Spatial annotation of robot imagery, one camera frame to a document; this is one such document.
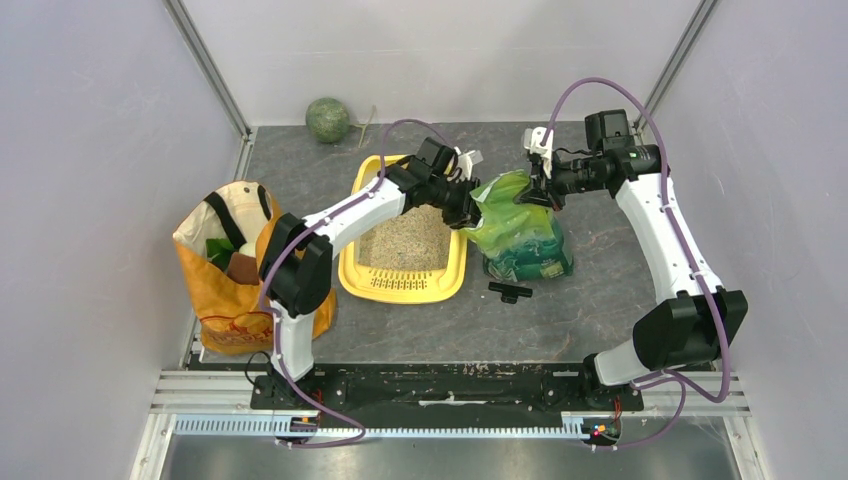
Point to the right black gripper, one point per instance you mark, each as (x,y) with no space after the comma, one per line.
(542,190)

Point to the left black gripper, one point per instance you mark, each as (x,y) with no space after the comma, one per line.
(468,215)

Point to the green litter bag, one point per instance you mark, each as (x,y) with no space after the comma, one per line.
(519,242)

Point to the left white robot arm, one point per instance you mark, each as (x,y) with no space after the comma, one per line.
(295,271)

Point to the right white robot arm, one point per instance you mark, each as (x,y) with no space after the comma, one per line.
(696,317)

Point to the yellow litter box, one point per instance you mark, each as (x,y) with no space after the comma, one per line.
(411,259)

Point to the black bag clip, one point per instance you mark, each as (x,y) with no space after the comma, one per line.
(509,293)

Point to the green round ball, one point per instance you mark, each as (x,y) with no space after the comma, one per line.
(328,120)

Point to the orange shopping bag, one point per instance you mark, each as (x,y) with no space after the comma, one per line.
(220,246)

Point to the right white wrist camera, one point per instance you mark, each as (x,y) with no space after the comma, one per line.
(538,144)

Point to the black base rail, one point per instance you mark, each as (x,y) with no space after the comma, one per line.
(442,395)

